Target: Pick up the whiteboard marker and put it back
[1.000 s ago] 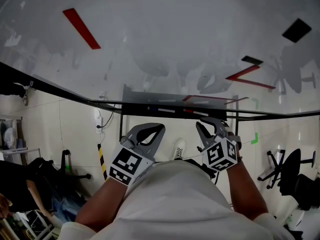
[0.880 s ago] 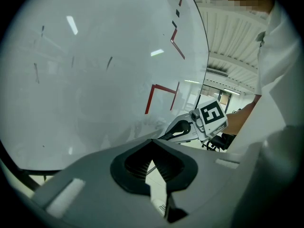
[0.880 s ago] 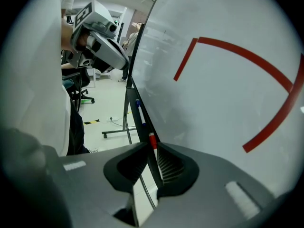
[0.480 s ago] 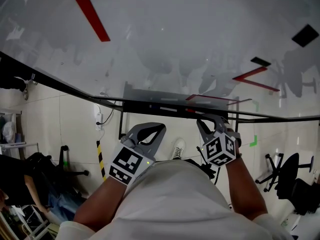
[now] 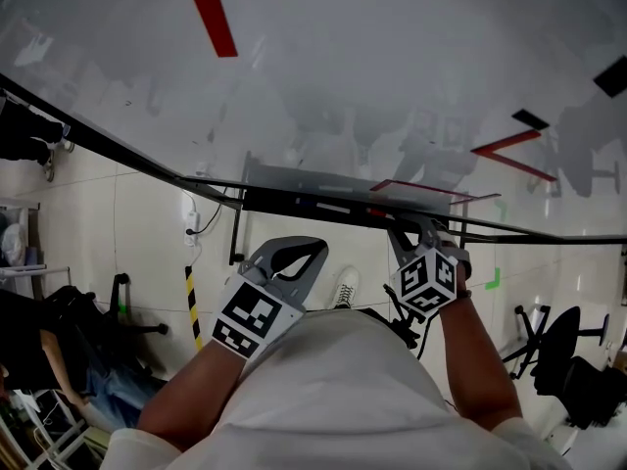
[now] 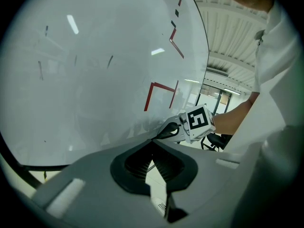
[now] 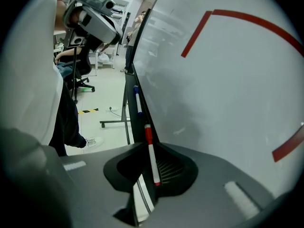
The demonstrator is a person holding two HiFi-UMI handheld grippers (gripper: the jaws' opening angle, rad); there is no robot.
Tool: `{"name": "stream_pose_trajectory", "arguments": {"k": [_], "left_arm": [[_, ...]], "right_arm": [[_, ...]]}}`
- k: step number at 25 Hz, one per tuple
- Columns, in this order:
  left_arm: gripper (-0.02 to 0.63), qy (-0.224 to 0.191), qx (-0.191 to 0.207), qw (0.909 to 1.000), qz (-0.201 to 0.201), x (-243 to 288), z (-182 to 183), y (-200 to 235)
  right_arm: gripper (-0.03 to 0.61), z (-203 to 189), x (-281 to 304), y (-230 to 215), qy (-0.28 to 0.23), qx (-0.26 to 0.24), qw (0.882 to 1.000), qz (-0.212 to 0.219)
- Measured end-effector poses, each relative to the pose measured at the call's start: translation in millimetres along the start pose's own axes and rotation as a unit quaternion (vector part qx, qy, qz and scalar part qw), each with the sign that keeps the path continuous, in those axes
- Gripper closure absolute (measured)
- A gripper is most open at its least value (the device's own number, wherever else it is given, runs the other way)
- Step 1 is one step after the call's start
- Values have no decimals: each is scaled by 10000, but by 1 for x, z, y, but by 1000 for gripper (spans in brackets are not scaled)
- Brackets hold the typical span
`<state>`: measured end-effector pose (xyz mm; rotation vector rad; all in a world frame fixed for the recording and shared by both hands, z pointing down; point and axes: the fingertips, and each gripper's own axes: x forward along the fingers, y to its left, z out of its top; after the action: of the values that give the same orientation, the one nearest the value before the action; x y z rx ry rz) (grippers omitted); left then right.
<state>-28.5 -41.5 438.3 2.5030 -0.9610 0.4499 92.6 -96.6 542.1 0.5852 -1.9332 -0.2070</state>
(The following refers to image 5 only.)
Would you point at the small green floor tape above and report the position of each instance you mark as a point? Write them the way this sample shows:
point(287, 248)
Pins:
point(123, 304)

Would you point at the black tape square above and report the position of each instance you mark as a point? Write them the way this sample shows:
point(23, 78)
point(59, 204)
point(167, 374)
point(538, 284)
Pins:
point(612, 79)

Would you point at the person's right forearm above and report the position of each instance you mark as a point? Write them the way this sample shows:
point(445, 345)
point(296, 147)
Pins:
point(475, 360)

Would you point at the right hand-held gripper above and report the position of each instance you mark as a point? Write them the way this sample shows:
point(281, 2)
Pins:
point(426, 282)

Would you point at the black tape strip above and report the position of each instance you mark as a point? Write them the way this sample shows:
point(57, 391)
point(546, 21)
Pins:
point(531, 119)

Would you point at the white metal shelf rack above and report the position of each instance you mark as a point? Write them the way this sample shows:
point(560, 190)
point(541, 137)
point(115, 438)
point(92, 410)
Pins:
point(29, 269)

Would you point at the red angled tape mark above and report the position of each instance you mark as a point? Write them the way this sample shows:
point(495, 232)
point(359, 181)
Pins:
point(504, 142)

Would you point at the person's white right shoe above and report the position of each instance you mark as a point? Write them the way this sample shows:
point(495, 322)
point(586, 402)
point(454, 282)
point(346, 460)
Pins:
point(344, 287)

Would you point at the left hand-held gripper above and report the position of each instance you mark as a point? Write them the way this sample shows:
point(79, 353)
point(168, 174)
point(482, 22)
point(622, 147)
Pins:
point(250, 316)

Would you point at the red bracket tape mark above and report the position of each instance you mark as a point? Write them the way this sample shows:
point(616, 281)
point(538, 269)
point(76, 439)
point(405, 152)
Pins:
point(421, 189)

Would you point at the blue whiteboard marker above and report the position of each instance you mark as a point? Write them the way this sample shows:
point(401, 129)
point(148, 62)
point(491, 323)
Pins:
point(333, 208)

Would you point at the red tape strip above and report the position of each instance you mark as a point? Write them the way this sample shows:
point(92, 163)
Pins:
point(210, 13)

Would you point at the white whiteboard with black stand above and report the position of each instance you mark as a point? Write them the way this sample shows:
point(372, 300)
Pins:
point(343, 66)

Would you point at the person's white shirt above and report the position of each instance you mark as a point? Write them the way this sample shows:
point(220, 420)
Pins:
point(333, 399)

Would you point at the white power strip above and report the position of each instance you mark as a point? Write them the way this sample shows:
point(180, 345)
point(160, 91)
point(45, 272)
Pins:
point(192, 223)

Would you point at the person's left forearm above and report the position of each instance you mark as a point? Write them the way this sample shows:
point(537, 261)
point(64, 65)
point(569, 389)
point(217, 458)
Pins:
point(191, 399)

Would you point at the green corner floor tape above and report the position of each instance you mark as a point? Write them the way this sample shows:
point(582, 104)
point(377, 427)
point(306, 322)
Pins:
point(495, 284)

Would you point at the white plastic bag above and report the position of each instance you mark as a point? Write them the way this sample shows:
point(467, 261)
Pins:
point(13, 245)

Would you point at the black marker tray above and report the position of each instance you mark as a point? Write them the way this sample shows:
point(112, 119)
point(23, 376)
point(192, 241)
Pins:
point(274, 204)

